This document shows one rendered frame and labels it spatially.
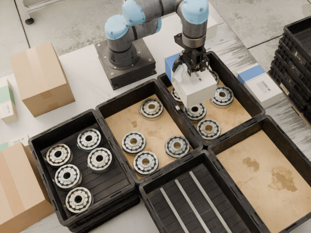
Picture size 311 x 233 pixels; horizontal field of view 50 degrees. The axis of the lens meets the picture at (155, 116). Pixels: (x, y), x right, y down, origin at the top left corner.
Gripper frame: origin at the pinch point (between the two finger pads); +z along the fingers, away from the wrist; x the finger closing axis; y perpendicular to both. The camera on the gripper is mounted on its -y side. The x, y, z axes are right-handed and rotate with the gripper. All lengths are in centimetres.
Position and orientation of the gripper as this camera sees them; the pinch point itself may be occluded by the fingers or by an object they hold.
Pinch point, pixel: (189, 73)
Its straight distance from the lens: 126.8
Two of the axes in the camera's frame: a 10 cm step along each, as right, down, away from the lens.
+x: 9.1, -3.8, 1.5
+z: 0.6, 5.0, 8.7
